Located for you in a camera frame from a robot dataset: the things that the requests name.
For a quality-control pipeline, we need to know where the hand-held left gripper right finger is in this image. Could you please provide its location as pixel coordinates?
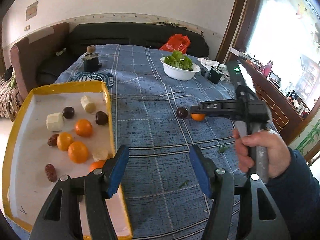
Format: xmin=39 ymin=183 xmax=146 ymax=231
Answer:
xmin=189 ymin=144 xmax=292 ymax=240

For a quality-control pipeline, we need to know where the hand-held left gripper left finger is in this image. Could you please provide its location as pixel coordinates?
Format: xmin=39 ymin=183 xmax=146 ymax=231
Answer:
xmin=29 ymin=144 xmax=130 ymax=240

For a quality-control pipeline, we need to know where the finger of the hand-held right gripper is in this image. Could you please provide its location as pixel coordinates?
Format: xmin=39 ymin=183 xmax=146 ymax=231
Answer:
xmin=205 ymin=111 xmax=237 ymax=119
xmin=189 ymin=101 xmax=238 ymax=113

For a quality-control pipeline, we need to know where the pale bread chunk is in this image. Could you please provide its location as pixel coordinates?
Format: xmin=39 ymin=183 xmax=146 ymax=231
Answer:
xmin=92 ymin=148 xmax=109 ymax=162

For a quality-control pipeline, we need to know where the dark purple plum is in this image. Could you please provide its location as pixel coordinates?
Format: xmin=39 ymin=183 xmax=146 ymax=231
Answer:
xmin=62 ymin=107 xmax=75 ymax=119
xmin=176 ymin=107 xmax=189 ymax=119
xmin=95 ymin=111 xmax=109 ymax=126

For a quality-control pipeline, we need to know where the large orange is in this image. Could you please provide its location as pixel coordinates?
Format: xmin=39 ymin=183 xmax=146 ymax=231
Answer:
xmin=68 ymin=141 xmax=89 ymax=164

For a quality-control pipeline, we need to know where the yellowish orange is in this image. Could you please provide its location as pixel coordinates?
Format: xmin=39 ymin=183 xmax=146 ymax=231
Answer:
xmin=56 ymin=132 xmax=74 ymax=152

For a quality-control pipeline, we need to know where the red jujube date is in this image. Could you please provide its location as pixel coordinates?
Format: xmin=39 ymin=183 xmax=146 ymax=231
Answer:
xmin=45 ymin=164 xmax=58 ymax=183
xmin=47 ymin=134 xmax=59 ymax=147

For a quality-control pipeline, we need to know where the peeled sugarcane piece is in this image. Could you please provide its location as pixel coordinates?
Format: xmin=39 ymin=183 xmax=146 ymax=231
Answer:
xmin=80 ymin=95 xmax=96 ymax=113
xmin=46 ymin=112 xmax=65 ymax=132

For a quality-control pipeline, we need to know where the yellow cardboard tray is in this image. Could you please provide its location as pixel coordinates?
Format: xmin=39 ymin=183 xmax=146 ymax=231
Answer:
xmin=2 ymin=81 xmax=133 ymax=239

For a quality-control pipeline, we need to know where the person's right forearm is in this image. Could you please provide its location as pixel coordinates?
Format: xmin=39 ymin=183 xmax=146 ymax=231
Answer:
xmin=265 ymin=147 xmax=320 ymax=240

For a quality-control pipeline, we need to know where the person's right hand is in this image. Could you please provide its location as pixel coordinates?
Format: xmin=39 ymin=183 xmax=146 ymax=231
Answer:
xmin=233 ymin=128 xmax=292 ymax=179

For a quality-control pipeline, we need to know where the brown wooden cabinet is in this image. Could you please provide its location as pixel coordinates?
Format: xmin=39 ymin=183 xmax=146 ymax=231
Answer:
xmin=239 ymin=57 xmax=313 ymax=133

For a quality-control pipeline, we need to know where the black cylindrical device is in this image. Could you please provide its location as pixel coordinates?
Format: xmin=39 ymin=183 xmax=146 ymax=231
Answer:
xmin=82 ymin=45 xmax=101 ymax=73
xmin=209 ymin=66 xmax=223 ymax=84

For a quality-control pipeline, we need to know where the pink bottle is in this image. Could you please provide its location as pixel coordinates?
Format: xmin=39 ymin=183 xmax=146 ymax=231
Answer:
xmin=262 ymin=60 xmax=273 ymax=77

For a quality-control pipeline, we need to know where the white green cloth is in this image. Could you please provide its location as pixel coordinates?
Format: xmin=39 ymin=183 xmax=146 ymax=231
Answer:
xmin=197 ymin=57 xmax=219 ymax=68

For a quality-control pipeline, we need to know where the white bowl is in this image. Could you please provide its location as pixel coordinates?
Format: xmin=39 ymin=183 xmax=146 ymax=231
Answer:
xmin=160 ymin=56 xmax=201 ymax=81

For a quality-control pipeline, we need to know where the green lettuce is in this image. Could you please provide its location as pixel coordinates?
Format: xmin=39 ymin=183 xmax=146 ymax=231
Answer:
xmin=164 ymin=50 xmax=193 ymax=70

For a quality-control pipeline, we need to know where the blue plaid blanket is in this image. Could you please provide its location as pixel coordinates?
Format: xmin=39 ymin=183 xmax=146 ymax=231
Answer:
xmin=54 ymin=44 xmax=283 ymax=240

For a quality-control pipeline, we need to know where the white flat board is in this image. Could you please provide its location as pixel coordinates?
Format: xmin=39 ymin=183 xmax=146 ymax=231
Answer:
xmin=229 ymin=46 xmax=248 ymax=58

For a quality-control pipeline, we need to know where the red plastic bag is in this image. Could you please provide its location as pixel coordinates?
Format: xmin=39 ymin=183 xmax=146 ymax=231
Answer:
xmin=159 ymin=34 xmax=191 ymax=54

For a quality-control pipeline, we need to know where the bright window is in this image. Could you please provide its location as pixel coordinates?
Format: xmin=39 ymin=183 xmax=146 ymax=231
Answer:
xmin=246 ymin=0 xmax=320 ymax=110

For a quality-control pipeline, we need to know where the black sofa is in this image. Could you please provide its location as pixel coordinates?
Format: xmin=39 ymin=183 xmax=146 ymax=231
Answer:
xmin=68 ymin=22 xmax=210 ymax=58

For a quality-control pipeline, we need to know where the black cushion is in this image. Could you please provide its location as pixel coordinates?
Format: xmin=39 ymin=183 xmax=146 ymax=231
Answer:
xmin=37 ymin=52 xmax=78 ymax=85

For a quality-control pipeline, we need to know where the floral cloth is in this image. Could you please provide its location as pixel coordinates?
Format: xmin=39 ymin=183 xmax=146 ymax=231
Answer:
xmin=0 ymin=72 xmax=23 ymax=122

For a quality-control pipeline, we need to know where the green bamboo wall sticker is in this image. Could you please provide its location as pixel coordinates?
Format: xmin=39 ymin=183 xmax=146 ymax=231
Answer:
xmin=295 ymin=120 xmax=320 ymax=165

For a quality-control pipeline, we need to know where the brown wooden door frame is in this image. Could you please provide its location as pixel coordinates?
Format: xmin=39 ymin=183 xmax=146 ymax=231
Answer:
xmin=215 ymin=0 xmax=265 ymax=63

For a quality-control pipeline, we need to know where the small wall plaque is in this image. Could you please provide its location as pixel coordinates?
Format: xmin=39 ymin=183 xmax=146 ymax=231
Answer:
xmin=26 ymin=1 xmax=38 ymax=21

